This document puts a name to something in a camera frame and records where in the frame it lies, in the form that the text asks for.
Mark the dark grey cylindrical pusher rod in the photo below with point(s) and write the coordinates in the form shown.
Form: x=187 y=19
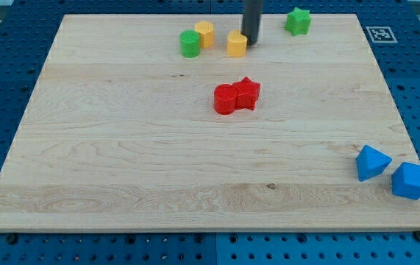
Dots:
x=251 y=18

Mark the white fiducial marker tag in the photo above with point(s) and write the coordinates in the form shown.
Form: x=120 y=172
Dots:
x=381 y=34

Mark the red cylinder block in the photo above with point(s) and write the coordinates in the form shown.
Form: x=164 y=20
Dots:
x=225 y=96

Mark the light wooden board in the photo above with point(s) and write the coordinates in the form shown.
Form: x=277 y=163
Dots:
x=120 y=134

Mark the blue cube block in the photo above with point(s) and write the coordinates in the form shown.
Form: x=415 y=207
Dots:
x=406 y=181

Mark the blue triangular block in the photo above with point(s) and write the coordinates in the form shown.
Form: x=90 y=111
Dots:
x=371 y=162

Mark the red star block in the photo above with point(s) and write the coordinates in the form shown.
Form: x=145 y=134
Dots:
x=248 y=93

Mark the green cylinder block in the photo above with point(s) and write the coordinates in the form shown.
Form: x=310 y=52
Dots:
x=189 y=43

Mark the green star block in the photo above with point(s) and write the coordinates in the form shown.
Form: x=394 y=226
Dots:
x=298 y=21

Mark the yellow hexagon block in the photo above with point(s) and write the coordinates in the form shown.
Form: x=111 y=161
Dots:
x=206 y=32

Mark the yellow heart block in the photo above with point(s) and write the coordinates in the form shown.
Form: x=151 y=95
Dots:
x=236 y=43

